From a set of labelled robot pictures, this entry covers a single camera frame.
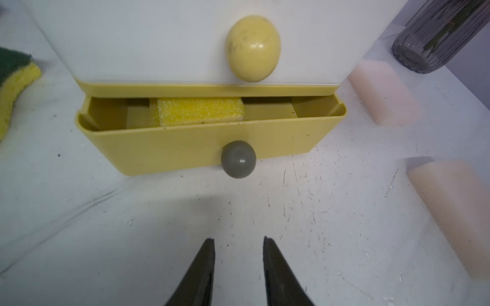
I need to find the purple glass vase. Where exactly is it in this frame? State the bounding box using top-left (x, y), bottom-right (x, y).
top-left (391, 0), bottom-right (489, 74)

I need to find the green yellow sponge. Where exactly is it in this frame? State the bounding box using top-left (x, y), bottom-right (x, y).
top-left (1, 47), bottom-right (42, 141)

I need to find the pink sponge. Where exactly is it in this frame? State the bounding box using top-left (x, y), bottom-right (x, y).
top-left (407, 160), bottom-right (489, 281)
top-left (348, 59), bottom-right (424, 127)

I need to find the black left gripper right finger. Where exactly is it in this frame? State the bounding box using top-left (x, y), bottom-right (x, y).
top-left (263, 237), bottom-right (314, 305)

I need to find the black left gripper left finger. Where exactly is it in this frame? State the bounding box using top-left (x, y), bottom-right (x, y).
top-left (165, 238), bottom-right (216, 305)

